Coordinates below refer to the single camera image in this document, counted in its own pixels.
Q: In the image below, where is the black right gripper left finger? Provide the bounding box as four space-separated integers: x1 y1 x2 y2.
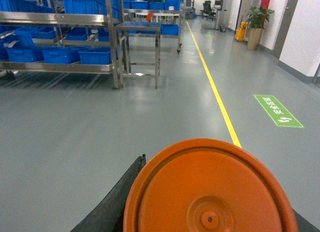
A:
72 154 146 232

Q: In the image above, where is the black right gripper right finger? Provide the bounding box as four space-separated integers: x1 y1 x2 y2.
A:
293 210 320 232

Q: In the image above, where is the orange cylindrical cap 4680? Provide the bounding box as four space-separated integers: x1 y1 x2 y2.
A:
123 138 298 232

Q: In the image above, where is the stainless steel shelf rack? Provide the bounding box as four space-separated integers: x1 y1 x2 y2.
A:
0 0 123 88

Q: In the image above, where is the green floor sign sticker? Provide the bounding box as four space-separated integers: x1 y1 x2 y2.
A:
254 94 304 128

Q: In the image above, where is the small stainless steel table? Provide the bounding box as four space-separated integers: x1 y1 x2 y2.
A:
115 21 161 88

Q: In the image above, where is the yellow mop bucket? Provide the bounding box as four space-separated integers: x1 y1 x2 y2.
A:
235 21 248 41

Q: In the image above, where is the potted plant in tan planter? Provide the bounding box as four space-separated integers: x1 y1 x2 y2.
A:
247 6 275 50

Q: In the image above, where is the black office chair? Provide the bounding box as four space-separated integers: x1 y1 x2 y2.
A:
200 0 216 20

